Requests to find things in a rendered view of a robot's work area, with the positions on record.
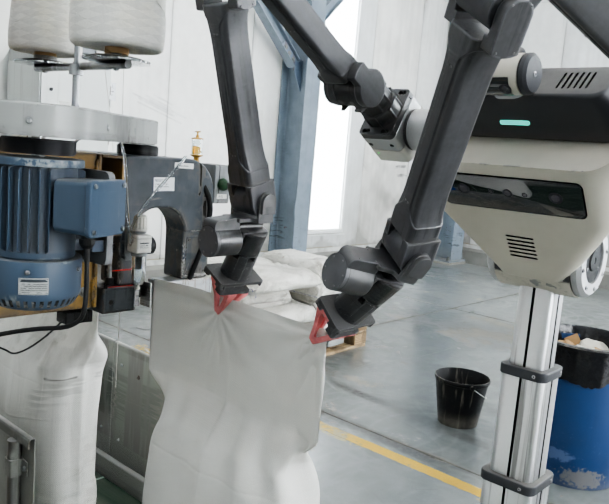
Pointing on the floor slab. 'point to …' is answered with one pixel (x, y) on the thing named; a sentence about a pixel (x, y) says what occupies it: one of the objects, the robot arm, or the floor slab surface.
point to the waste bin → (591, 407)
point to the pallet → (349, 342)
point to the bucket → (460, 396)
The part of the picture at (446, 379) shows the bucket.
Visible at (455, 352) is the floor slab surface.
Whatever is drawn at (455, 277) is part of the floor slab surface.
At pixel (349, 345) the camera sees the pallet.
